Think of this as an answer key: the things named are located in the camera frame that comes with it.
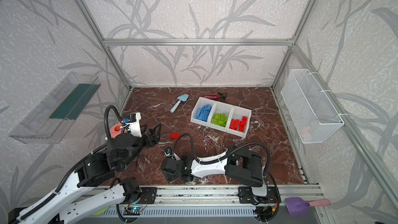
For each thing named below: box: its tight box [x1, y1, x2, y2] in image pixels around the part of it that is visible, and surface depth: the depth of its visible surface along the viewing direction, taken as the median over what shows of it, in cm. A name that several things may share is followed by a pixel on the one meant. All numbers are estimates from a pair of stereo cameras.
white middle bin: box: [208, 101, 235, 133], surface depth 101 cm
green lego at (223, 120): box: [218, 113, 228, 128], surface depth 98 cm
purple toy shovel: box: [285, 197, 331, 217], surface depth 72 cm
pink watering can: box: [109, 121, 122, 139], surface depth 86 cm
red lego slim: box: [238, 121, 247, 132], surface depth 98 cm
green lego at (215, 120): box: [211, 113, 222, 126], surface depth 98 cm
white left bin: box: [190, 96, 218, 128], surface depth 103 cm
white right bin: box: [225, 105, 253, 138], surface depth 99 cm
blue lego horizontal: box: [201, 104, 212, 114], surface depth 104 cm
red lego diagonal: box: [229, 118, 240, 131], surface depth 98 cm
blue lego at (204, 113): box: [197, 107, 212, 122], surface depth 103 cm
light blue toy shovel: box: [169, 93, 190, 114], surface depth 113 cm
